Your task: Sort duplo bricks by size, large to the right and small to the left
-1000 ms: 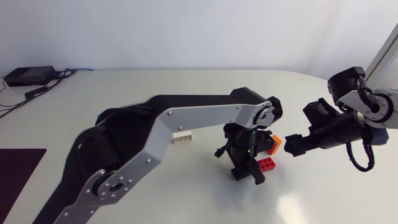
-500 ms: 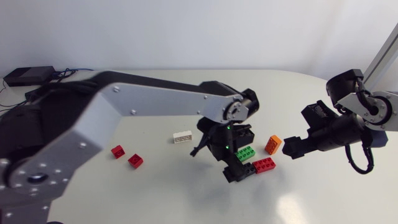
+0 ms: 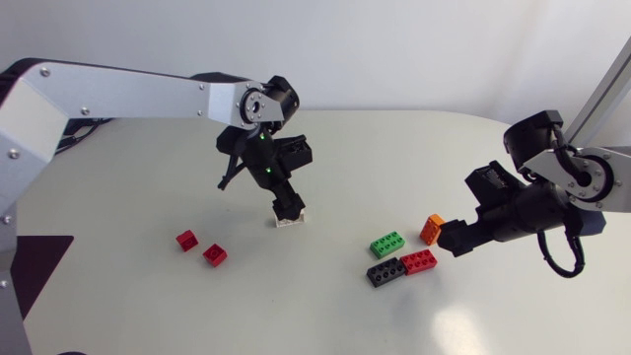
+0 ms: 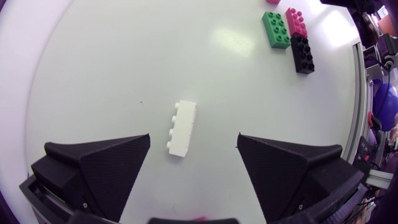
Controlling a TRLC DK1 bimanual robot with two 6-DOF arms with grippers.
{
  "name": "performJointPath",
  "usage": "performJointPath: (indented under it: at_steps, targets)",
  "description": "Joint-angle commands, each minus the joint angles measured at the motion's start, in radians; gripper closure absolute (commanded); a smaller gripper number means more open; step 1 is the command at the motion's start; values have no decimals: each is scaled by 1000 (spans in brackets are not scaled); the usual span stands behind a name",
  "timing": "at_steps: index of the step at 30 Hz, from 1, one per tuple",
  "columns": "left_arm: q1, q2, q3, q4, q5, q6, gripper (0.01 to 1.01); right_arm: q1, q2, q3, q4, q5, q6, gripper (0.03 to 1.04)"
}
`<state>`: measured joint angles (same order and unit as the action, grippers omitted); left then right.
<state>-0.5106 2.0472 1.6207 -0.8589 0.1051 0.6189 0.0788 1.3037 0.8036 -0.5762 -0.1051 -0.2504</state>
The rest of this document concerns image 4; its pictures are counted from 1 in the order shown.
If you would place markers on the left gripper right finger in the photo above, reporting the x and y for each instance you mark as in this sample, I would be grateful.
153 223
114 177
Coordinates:
280 177

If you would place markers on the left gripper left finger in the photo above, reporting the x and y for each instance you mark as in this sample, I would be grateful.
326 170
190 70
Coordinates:
105 174

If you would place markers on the pink toy brick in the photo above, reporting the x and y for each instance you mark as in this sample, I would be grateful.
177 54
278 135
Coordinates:
273 1
296 23

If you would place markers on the white toy brick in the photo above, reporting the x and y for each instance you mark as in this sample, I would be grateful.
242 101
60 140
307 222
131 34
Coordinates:
182 128

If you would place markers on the green toy brick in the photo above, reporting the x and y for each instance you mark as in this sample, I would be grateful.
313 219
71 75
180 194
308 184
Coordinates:
276 30

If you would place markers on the black toy brick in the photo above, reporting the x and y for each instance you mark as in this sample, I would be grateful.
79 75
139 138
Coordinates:
302 54

